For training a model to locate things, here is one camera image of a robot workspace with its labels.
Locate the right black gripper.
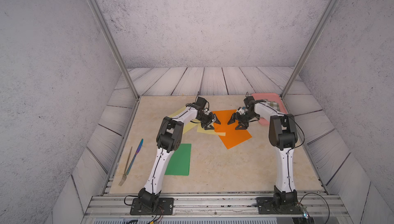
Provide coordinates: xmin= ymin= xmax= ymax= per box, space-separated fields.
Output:
xmin=227 ymin=111 xmax=257 ymax=130

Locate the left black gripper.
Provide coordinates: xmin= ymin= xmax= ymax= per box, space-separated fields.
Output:
xmin=196 ymin=111 xmax=222 ymax=130

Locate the yellow paper sheet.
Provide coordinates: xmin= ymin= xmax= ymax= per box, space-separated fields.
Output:
xmin=168 ymin=107 xmax=199 ymax=134
xmin=197 ymin=124 xmax=226 ymax=136

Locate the orange paper sheet front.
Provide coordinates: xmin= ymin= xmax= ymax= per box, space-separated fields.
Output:
xmin=213 ymin=110 xmax=252 ymax=149

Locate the green paper sheet front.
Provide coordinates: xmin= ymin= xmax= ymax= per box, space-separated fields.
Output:
xmin=165 ymin=144 xmax=191 ymax=176

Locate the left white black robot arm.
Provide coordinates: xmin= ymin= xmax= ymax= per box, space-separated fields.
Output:
xmin=137 ymin=97 xmax=220 ymax=210

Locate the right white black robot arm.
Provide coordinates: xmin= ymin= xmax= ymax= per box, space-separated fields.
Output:
xmin=228 ymin=96 xmax=298 ymax=213

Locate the green checkered cloth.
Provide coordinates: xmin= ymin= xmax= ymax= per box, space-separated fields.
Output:
xmin=266 ymin=100 xmax=281 ymax=112

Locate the pink plastic tray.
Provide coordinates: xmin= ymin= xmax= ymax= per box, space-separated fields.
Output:
xmin=252 ymin=93 xmax=287 ymax=114

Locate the iridescent blue knife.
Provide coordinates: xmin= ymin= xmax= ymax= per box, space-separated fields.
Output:
xmin=126 ymin=139 xmax=144 ymax=175

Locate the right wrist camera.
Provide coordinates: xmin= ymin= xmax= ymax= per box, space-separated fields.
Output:
xmin=237 ymin=108 xmax=245 ymax=115

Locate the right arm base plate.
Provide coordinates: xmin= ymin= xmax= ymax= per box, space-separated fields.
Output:
xmin=256 ymin=197 xmax=304 ymax=215

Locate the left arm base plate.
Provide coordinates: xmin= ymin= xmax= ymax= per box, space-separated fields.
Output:
xmin=130 ymin=197 xmax=174 ymax=216

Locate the aluminium front rail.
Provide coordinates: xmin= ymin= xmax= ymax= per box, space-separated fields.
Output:
xmin=82 ymin=191 xmax=354 ymax=224

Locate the right aluminium frame post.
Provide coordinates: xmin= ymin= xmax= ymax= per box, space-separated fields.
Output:
xmin=280 ymin=0 xmax=340 ymax=99

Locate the aluminium frame post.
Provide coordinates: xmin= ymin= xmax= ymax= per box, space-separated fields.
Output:
xmin=280 ymin=0 xmax=340 ymax=99
xmin=87 ymin=0 xmax=140 ymax=100

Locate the left aluminium frame post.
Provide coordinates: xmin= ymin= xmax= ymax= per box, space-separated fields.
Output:
xmin=87 ymin=0 xmax=140 ymax=100

